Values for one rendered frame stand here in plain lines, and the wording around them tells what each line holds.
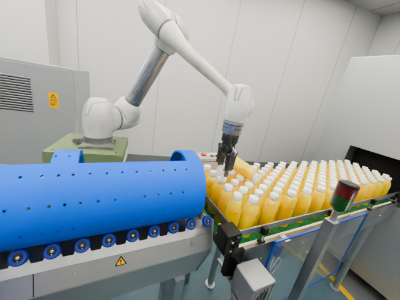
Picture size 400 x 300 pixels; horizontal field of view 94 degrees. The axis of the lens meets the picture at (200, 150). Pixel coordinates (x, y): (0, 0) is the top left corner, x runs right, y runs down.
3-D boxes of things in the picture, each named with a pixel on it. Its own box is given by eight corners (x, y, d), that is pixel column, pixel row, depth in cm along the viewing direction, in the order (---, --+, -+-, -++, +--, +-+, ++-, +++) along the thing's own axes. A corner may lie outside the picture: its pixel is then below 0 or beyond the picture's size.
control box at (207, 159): (190, 166, 119) (193, 152, 116) (216, 165, 129) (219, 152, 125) (197, 174, 111) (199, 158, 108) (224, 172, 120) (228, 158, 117)
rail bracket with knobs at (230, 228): (211, 240, 77) (215, 220, 74) (225, 237, 81) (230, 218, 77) (223, 261, 69) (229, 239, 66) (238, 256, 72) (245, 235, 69)
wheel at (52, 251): (44, 243, 56) (42, 244, 54) (62, 240, 58) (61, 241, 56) (43, 260, 54) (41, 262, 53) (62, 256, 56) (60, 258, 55)
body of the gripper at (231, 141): (219, 130, 86) (215, 149, 89) (229, 136, 79) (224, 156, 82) (232, 131, 89) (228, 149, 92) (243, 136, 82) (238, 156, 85)
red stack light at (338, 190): (330, 191, 68) (334, 181, 67) (339, 189, 71) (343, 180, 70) (349, 201, 63) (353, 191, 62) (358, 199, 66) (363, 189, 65)
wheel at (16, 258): (10, 249, 52) (7, 250, 50) (31, 246, 54) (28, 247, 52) (8, 268, 51) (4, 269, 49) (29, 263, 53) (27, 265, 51)
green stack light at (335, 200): (324, 202, 70) (330, 191, 69) (334, 200, 73) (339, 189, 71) (343, 213, 65) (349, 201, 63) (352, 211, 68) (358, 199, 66)
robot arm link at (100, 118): (75, 134, 107) (74, 94, 100) (102, 130, 123) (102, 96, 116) (96, 140, 101) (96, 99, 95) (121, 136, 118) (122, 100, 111)
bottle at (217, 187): (210, 216, 93) (217, 184, 87) (204, 208, 99) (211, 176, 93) (222, 215, 96) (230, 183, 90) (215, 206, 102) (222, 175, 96)
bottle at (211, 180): (203, 197, 107) (209, 168, 101) (215, 202, 105) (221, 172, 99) (198, 203, 101) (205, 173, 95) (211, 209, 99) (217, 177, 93)
